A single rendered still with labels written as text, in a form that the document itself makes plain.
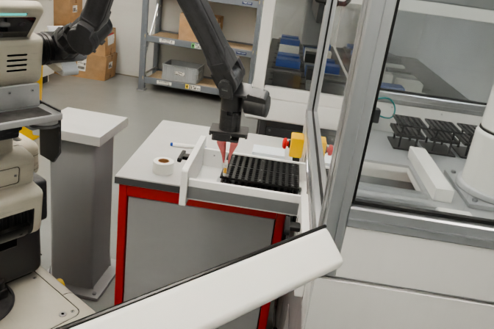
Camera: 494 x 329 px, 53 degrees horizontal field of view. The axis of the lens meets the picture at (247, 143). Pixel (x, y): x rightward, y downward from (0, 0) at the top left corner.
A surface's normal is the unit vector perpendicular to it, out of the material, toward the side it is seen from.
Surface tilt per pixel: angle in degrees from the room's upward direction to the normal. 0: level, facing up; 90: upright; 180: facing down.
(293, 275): 40
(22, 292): 0
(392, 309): 90
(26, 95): 90
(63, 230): 90
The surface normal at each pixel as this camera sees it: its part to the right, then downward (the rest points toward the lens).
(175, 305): 0.51, -0.49
